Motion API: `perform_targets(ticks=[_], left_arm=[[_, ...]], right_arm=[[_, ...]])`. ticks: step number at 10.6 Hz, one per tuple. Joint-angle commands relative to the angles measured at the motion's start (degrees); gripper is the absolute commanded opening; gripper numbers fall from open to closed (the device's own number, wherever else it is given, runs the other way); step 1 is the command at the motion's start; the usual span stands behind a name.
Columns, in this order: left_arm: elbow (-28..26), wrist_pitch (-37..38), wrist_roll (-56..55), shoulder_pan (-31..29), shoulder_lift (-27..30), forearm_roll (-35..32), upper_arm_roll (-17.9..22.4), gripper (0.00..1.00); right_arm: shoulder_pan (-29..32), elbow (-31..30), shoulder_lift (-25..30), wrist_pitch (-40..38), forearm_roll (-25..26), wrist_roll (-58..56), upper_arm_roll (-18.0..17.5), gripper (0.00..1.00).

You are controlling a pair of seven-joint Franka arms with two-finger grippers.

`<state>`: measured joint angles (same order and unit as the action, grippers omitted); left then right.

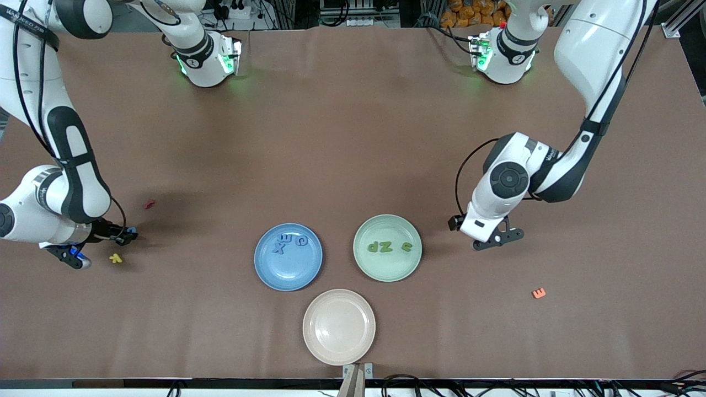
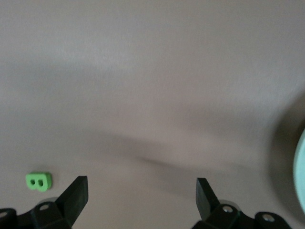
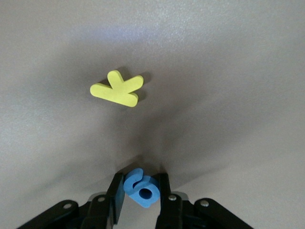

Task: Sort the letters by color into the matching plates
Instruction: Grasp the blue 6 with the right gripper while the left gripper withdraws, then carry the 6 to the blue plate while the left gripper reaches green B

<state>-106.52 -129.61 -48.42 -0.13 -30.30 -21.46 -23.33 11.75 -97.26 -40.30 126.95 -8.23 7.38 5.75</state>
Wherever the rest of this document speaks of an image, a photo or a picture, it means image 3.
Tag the table cover sheet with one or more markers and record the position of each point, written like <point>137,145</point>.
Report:
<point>214,71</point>

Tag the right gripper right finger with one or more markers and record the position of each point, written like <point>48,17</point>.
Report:
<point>171,210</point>

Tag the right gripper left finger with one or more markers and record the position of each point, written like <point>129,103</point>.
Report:
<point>104,210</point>

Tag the blue letter g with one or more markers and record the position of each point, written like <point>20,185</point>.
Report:
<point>137,190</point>

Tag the yellow letter k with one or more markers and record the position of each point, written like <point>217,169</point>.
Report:
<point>119,91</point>

